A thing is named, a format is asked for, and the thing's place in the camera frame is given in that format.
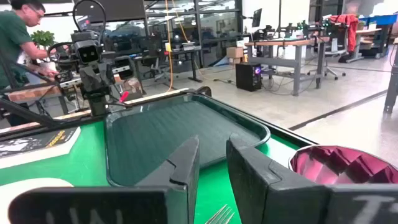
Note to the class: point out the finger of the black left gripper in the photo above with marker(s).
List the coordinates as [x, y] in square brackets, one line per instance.
[125, 69]
[66, 63]

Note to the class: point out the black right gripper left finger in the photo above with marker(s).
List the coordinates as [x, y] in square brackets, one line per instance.
[174, 186]

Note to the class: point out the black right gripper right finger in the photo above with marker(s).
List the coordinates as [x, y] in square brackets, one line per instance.
[258, 186]

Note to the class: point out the silver metal fork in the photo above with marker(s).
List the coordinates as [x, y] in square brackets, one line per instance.
[221, 216]

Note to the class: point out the red faceted plastic cup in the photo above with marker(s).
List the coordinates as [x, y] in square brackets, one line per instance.
[335, 165]

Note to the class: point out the pale pink round plate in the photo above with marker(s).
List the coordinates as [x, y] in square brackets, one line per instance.
[31, 184]

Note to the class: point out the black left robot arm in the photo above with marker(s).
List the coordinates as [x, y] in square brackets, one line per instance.
[98, 105]

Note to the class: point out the dark green plastic tray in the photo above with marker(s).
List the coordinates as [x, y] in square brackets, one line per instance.
[174, 124]

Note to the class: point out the leafy green potted plant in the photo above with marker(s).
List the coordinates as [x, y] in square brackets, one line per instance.
[43, 39]

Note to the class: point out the person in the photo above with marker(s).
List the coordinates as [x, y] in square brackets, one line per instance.
[12, 37]

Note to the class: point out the black desk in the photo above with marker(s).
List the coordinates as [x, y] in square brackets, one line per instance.
[195, 67]

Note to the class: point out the black paperback book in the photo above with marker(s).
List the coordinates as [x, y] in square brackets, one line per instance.
[31, 143]

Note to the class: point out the black computer tower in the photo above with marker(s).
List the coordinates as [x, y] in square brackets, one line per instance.
[247, 77]

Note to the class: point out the brown cardboard box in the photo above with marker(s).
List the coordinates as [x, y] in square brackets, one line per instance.
[234, 52]

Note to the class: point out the grey office chair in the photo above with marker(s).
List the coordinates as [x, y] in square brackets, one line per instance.
[326, 71]

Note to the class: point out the black monitor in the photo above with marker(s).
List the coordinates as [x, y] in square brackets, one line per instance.
[256, 17]

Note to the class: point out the wooden workbench grey legs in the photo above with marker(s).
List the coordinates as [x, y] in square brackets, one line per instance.
[280, 42]

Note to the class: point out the grey metal table leg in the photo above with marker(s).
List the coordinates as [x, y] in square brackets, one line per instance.
[391, 87]

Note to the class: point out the red cloth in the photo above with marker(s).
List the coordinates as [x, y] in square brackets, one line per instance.
[351, 31]

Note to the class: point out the wooden desk white legs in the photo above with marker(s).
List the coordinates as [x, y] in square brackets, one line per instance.
[367, 31]

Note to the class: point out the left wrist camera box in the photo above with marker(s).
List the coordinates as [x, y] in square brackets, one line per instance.
[88, 51]

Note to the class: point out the black frame clamp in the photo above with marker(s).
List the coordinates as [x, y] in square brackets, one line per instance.
[204, 91]

